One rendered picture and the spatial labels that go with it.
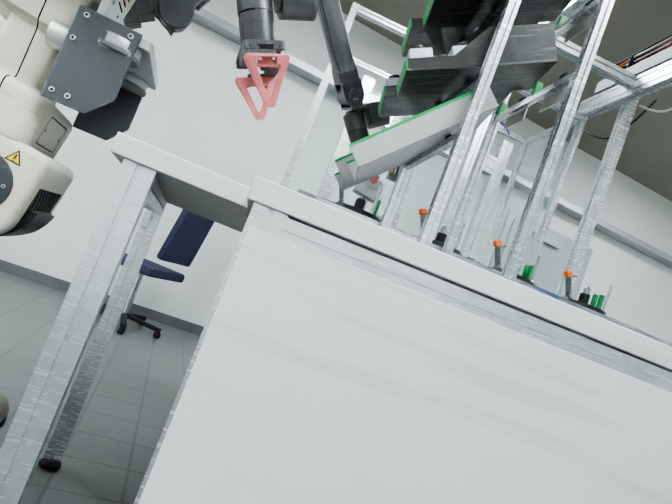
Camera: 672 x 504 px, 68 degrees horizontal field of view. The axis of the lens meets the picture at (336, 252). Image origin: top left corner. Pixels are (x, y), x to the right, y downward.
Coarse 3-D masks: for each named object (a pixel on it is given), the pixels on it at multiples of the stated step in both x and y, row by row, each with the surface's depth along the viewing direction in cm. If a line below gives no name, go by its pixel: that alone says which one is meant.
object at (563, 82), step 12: (504, 0) 94; (492, 12) 99; (588, 12) 99; (480, 24) 104; (564, 24) 106; (468, 36) 109; (468, 84) 96; (552, 84) 101; (564, 84) 97; (456, 96) 101; (540, 96) 105; (516, 108) 114
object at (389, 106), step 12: (384, 96) 107; (396, 96) 107; (420, 96) 108; (432, 96) 108; (444, 96) 109; (504, 96) 111; (384, 108) 114; (396, 108) 114; (408, 108) 115; (420, 108) 115
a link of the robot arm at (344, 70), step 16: (320, 0) 126; (336, 0) 127; (320, 16) 129; (336, 16) 128; (336, 32) 129; (336, 48) 130; (336, 64) 131; (352, 64) 132; (336, 80) 134; (352, 80) 133; (336, 96) 139
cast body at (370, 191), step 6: (366, 180) 137; (378, 180) 138; (360, 186) 137; (366, 186) 137; (372, 186) 138; (378, 186) 138; (354, 192) 140; (360, 192) 137; (366, 192) 137; (372, 192) 138; (366, 198) 139; (372, 198) 138
